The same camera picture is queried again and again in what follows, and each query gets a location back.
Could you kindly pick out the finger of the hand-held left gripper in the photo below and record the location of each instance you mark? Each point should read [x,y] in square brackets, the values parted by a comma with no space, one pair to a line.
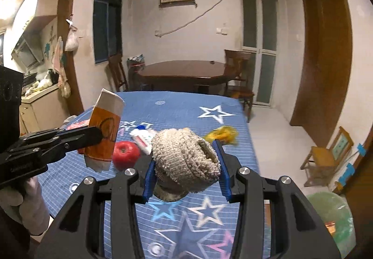
[78,139]
[43,135]

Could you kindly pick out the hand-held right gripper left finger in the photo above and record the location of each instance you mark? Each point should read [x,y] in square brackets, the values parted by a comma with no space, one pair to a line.
[149,189]

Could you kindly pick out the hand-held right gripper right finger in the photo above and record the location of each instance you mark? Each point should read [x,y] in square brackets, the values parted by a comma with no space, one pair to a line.
[223,171]

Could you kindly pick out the orange and white carton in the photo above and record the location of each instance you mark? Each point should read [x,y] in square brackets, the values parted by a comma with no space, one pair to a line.
[105,125]

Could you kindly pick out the beige knit cloth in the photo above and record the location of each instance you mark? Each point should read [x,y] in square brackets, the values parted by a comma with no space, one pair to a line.
[183,160]

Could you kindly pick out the green-lined trash bin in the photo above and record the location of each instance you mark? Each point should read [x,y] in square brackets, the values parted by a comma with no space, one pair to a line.
[335,212]

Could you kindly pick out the person's left hand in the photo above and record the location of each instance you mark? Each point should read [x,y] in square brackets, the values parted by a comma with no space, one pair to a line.
[35,206]

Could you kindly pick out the beige kitchen cabinet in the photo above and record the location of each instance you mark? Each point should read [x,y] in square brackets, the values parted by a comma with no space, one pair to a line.
[40,107]

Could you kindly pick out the yellow plastic bag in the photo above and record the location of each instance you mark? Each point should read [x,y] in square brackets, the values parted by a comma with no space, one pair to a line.
[224,133]

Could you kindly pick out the red apple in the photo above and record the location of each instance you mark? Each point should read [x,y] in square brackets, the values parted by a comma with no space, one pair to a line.
[126,154]

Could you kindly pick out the white toothpaste tube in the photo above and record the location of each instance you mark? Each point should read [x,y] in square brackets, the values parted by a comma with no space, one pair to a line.
[142,138]

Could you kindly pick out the white bags on counter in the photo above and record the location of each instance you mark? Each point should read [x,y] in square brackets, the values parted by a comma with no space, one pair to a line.
[43,82]

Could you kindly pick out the wooden dining chair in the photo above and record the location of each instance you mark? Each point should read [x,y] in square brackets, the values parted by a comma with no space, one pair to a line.
[118,72]
[237,72]

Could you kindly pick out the blue star tablecloth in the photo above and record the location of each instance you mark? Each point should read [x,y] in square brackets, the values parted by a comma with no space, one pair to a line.
[174,107]

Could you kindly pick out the range hood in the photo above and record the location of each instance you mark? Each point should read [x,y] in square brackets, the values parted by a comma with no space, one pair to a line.
[27,52]

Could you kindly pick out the dark bin with red band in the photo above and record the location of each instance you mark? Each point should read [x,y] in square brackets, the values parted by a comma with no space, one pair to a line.
[136,68]

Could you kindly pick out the hanging white plastic bag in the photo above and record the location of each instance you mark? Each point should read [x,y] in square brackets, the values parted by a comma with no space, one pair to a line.
[71,42]

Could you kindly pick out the small wooden chair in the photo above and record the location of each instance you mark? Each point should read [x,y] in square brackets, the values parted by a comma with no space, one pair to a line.
[323,157]

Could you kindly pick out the dark wooden dining table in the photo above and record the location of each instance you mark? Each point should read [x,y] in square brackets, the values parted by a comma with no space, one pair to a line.
[186,72]

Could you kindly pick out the dark window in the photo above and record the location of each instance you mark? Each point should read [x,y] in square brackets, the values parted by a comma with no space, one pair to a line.
[107,21]

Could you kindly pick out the blue tape strip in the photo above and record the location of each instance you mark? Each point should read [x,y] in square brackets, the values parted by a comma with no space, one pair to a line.
[346,174]
[361,149]

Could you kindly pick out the frosted glass double door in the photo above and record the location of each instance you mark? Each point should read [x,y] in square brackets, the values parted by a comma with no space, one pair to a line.
[259,49]

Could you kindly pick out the beige hood casing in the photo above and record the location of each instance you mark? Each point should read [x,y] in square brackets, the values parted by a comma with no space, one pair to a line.
[38,2]

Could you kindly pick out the brown wooden door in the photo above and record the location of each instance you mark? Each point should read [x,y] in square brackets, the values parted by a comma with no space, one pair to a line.
[326,52]

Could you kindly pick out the white wall socket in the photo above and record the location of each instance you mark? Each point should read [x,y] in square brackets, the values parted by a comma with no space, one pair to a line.
[157,33]

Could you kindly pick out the white double wall switch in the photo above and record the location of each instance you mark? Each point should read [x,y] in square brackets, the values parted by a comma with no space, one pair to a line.
[221,30]

